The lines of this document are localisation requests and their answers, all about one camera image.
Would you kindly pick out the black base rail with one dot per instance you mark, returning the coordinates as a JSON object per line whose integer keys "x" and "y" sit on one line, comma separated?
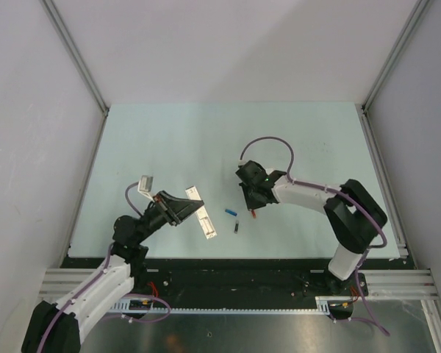
{"x": 240, "y": 285}

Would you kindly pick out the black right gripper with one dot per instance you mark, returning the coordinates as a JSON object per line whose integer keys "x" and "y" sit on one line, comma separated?
{"x": 251, "y": 204}

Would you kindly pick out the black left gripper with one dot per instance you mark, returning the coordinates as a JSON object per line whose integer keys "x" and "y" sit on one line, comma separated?
{"x": 183, "y": 207}

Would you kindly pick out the left aluminium frame post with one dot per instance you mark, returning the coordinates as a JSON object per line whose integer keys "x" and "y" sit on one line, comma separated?
{"x": 69, "y": 44}

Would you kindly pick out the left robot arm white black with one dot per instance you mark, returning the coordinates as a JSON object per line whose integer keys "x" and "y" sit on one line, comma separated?
{"x": 63, "y": 325}

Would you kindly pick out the light blue battery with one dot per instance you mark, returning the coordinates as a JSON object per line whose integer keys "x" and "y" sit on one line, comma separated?
{"x": 231, "y": 212}

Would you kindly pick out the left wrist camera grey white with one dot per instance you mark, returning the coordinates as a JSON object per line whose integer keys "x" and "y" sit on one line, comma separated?
{"x": 144, "y": 186}

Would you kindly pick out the right aluminium frame post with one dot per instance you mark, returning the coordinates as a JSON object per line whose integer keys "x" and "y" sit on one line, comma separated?
{"x": 403, "y": 39}

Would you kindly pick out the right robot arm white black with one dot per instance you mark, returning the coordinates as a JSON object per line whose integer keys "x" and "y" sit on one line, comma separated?
{"x": 355, "y": 217}

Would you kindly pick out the white remote control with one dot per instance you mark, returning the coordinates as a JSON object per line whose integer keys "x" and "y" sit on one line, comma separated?
{"x": 202, "y": 215}

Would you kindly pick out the aluminium frame post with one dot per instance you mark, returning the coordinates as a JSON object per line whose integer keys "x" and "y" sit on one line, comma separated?
{"x": 403, "y": 39}
{"x": 69, "y": 44}

